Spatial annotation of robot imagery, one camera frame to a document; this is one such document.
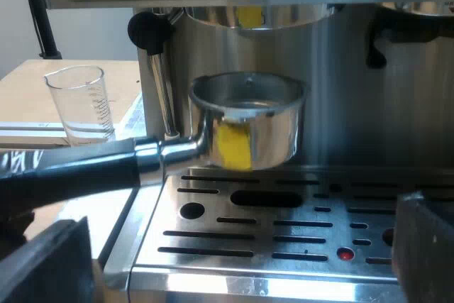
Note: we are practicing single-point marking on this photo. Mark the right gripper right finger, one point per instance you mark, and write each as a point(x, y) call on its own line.
point(429, 253)

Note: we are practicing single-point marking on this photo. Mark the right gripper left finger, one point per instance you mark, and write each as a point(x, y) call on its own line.
point(49, 267)

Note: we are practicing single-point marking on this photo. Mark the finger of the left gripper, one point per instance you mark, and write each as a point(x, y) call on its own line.
point(14, 226)

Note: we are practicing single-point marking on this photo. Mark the steel espresso machine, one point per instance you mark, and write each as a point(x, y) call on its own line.
point(354, 111)

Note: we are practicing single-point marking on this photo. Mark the clear measuring glass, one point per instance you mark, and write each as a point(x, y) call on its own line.
point(85, 104)

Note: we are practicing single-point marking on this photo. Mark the black tripod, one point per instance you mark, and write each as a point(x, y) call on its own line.
point(42, 15)

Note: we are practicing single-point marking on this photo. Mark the aluminium rail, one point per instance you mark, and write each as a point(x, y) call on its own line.
point(32, 134)

